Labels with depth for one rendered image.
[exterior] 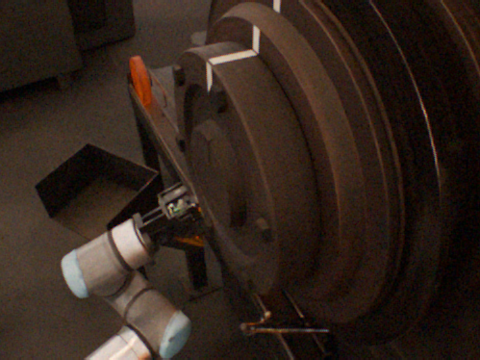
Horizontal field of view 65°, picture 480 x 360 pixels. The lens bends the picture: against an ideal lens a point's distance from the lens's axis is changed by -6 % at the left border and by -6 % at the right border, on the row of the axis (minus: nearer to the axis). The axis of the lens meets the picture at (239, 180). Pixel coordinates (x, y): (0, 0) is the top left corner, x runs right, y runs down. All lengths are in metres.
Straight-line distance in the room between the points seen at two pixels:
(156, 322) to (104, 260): 0.16
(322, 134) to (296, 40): 0.08
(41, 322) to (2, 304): 0.21
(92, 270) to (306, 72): 0.57
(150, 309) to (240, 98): 0.57
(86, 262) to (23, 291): 1.10
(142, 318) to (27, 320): 1.01
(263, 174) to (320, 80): 0.09
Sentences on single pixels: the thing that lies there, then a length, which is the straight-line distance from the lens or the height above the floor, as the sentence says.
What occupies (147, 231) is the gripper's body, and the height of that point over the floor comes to 0.84.
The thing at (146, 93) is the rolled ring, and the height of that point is 0.63.
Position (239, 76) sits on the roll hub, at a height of 1.25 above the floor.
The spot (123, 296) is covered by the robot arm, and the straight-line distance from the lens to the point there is 0.86.
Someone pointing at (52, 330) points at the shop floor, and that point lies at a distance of 1.72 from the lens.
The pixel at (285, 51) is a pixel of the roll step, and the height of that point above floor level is 1.28.
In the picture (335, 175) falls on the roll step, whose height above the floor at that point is 1.21.
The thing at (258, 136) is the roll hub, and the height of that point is 1.23.
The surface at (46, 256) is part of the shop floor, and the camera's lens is 1.93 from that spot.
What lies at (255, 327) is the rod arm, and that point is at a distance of 0.58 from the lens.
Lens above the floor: 1.42
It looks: 44 degrees down
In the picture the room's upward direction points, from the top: straight up
